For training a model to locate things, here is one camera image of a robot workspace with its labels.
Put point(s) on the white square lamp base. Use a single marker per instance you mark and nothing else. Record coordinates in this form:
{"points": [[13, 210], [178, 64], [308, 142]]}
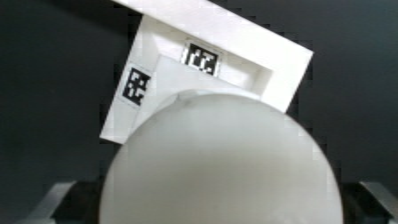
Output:
{"points": [[201, 50]]}

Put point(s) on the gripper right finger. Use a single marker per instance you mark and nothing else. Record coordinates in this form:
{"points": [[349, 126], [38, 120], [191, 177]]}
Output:
{"points": [[370, 203]]}

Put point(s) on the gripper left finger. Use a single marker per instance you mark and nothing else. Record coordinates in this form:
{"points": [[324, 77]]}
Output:
{"points": [[68, 205]]}

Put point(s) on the white lamp bulb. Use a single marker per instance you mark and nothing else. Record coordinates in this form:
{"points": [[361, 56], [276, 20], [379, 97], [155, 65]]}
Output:
{"points": [[219, 166]]}

